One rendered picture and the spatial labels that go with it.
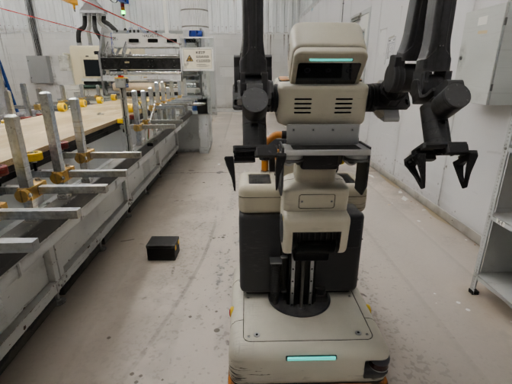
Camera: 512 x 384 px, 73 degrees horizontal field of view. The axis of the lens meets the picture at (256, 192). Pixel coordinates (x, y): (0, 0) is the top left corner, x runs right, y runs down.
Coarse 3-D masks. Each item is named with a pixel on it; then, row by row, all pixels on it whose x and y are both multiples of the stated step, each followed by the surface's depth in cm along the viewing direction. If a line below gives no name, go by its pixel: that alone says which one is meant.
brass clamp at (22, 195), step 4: (40, 180) 140; (44, 180) 140; (36, 184) 135; (40, 184) 137; (20, 188) 130; (24, 188) 130; (28, 188) 130; (32, 188) 132; (36, 188) 134; (16, 192) 129; (20, 192) 129; (24, 192) 129; (28, 192) 130; (32, 192) 132; (36, 192) 134; (16, 196) 129; (20, 196) 129; (24, 196) 129; (28, 196) 130; (32, 196) 131; (36, 196) 134; (20, 200) 130; (24, 200) 130; (28, 200) 132
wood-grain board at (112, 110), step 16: (64, 112) 323; (96, 112) 323; (112, 112) 323; (0, 128) 230; (32, 128) 230; (64, 128) 230; (96, 128) 236; (0, 144) 178; (32, 144) 178; (48, 144) 178; (0, 160) 146
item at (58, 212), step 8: (8, 208) 115; (16, 208) 115; (24, 208) 115; (32, 208) 115; (40, 208) 115; (48, 208) 115; (56, 208) 115; (64, 208) 115; (72, 208) 115; (80, 208) 115; (0, 216) 112; (8, 216) 113; (16, 216) 113; (24, 216) 113; (32, 216) 113; (40, 216) 113; (48, 216) 113; (56, 216) 113; (64, 216) 113; (72, 216) 113; (80, 216) 115
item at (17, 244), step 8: (0, 240) 90; (8, 240) 90; (16, 240) 90; (24, 240) 90; (32, 240) 90; (0, 248) 89; (8, 248) 89; (16, 248) 89; (24, 248) 89; (32, 248) 89
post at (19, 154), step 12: (12, 120) 123; (12, 132) 124; (12, 144) 126; (24, 144) 129; (12, 156) 127; (24, 156) 129; (24, 168) 129; (24, 180) 130; (24, 204) 133; (36, 204) 136
